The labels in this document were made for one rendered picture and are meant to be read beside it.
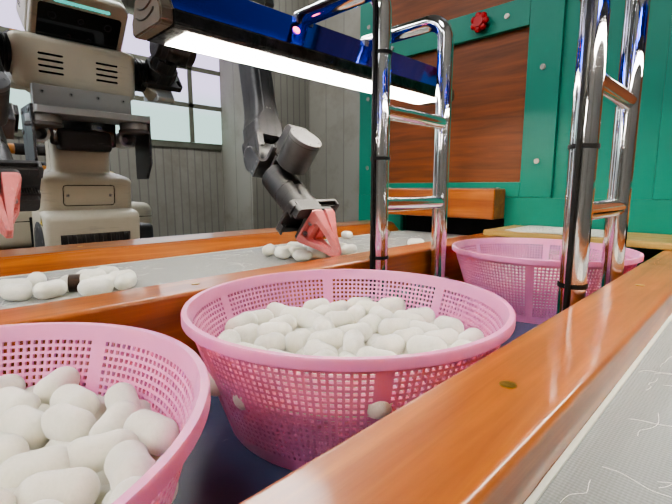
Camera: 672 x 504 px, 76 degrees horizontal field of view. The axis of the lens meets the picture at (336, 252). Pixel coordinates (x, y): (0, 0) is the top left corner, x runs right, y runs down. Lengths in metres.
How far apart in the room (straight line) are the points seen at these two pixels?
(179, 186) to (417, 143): 3.00
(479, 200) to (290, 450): 0.83
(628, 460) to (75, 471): 0.24
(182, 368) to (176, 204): 3.73
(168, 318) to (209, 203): 3.71
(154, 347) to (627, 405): 0.28
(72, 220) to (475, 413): 1.14
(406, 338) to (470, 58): 0.91
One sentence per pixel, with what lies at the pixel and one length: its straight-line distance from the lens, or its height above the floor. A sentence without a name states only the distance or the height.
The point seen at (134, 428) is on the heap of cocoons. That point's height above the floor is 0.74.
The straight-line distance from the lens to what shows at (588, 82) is 0.46.
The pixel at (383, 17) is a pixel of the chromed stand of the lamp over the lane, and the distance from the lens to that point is 0.60.
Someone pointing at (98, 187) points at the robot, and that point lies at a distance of 1.30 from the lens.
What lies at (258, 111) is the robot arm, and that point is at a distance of 0.84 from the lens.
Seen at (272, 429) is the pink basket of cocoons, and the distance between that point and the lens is 0.30.
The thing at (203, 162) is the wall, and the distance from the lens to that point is 4.11.
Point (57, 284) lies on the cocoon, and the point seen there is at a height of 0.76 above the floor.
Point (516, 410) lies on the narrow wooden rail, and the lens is 0.22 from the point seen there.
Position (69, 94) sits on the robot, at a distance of 1.29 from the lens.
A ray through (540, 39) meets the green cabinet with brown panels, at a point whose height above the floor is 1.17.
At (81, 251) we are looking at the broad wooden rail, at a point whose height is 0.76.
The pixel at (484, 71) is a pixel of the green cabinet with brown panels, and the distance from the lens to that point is 1.17.
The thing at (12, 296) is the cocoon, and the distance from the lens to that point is 0.58.
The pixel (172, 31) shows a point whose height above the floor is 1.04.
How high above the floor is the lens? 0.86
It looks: 9 degrees down
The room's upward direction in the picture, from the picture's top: straight up
